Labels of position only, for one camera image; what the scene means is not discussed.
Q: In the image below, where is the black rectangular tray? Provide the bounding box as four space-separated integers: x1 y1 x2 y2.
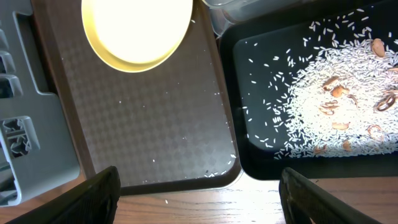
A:
220 1 397 180

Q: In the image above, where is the dark brown serving tray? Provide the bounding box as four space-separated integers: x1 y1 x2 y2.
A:
32 1 241 195

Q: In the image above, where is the grey plastic dish rack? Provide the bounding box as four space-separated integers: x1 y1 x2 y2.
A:
1 1 80 207

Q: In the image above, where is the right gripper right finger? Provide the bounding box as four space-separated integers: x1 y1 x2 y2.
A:
279 167 379 224

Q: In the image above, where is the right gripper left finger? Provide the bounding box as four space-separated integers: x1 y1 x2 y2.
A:
7 166 121 224

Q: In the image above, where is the yellow round plate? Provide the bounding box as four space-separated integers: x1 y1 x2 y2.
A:
81 0 193 73

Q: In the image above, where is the clear plastic bin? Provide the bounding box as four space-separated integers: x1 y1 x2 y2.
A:
202 0 309 37

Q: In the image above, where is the pile of white rice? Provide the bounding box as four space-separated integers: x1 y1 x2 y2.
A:
241 8 398 161

